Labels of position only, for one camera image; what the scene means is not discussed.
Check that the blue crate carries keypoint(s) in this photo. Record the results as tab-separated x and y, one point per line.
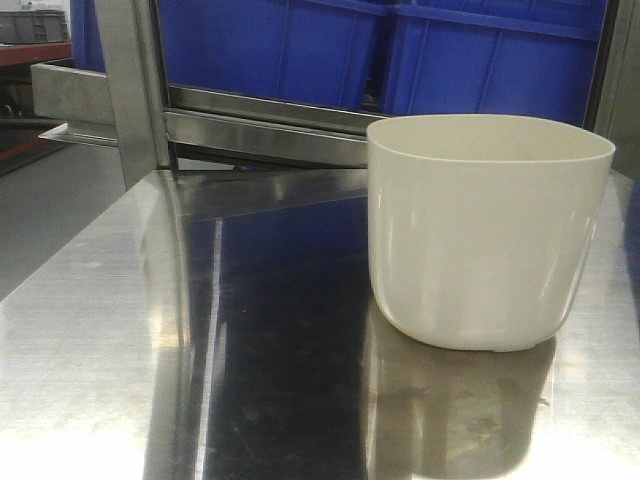
312	52
532	58

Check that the blue crate right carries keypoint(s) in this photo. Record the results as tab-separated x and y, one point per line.
532	58

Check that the blue crate left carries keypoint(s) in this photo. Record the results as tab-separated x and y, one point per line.
312	52

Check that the stainless steel shelf frame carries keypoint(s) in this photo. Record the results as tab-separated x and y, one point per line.
131	106

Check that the grey crate background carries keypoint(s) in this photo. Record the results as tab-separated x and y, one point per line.
34	27

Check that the white plastic bin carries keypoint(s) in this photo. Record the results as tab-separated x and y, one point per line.
479	225

